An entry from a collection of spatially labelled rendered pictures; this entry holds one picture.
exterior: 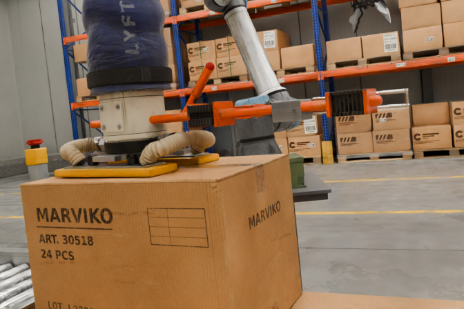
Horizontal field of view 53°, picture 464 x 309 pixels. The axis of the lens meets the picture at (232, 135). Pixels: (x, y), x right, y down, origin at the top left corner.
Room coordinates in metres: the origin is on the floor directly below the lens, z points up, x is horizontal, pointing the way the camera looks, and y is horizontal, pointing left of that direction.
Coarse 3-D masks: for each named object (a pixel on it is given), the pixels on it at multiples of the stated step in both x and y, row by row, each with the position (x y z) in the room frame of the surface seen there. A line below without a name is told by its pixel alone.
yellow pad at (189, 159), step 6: (168, 156) 1.29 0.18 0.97; (174, 156) 1.28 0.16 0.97; (180, 156) 1.27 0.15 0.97; (186, 156) 1.26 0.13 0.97; (192, 156) 1.25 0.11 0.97; (198, 156) 1.26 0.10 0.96; (204, 156) 1.25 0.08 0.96; (210, 156) 1.27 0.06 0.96; (216, 156) 1.29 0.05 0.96; (108, 162) 1.40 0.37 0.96; (114, 162) 1.38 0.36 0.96; (120, 162) 1.37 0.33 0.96; (126, 162) 1.36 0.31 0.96; (168, 162) 1.28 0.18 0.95; (174, 162) 1.27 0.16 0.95; (180, 162) 1.25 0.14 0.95; (186, 162) 1.24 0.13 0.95; (192, 162) 1.23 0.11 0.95; (198, 162) 1.22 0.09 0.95; (204, 162) 1.24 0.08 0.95
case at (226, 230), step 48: (48, 192) 1.17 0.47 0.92; (96, 192) 1.09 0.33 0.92; (144, 192) 1.03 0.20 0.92; (192, 192) 0.97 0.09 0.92; (240, 192) 1.01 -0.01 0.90; (288, 192) 1.26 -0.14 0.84; (48, 240) 1.18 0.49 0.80; (96, 240) 1.10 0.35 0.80; (144, 240) 1.03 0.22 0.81; (192, 240) 0.98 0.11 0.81; (240, 240) 0.99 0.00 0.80; (288, 240) 1.23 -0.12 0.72; (48, 288) 1.19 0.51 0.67; (96, 288) 1.11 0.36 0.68; (144, 288) 1.04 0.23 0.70; (192, 288) 0.98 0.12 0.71; (240, 288) 0.97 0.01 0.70; (288, 288) 1.20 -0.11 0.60
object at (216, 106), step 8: (192, 104) 1.14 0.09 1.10; (200, 104) 1.17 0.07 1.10; (208, 104) 1.09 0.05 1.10; (216, 104) 1.09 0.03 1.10; (224, 104) 1.12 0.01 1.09; (232, 104) 1.15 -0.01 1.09; (192, 112) 1.11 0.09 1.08; (200, 112) 1.11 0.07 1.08; (208, 112) 1.10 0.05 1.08; (216, 112) 1.09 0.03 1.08; (192, 120) 1.11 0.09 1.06; (200, 120) 1.10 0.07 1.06; (208, 120) 1.09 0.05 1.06; (216, 120) 1.09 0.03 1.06; (224, 120) 1.12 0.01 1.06; (232, 120) 1.14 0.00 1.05
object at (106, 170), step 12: (132, 156) 1.14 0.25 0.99; (72, 168) 1.22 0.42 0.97; (84, 168) 1.20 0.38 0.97; (96, 168) 1.17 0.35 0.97; (108, 168) 1.15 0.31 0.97; (120, 168) 1.12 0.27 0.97; (132, 168) 1.10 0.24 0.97; (144, 168) 1.08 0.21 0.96; (156, 168) 1.08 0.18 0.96; (168, 168) 1.12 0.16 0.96
